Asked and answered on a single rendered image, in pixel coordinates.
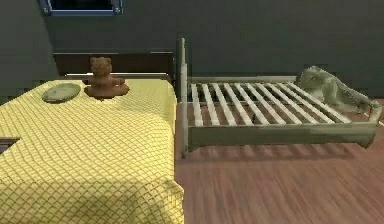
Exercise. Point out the blue framed window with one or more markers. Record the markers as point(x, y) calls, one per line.
point(81, 11)

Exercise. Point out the yellow quilted bed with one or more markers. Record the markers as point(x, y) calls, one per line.
point(86, 143)

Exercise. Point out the pale slatted bed frame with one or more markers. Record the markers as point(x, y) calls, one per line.
point(266, 133)

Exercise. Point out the brown teddy bear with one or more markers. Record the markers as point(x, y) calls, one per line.
point(104, 80)

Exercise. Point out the pale green crumpled cloth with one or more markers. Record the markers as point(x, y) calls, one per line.
point(328, 87)

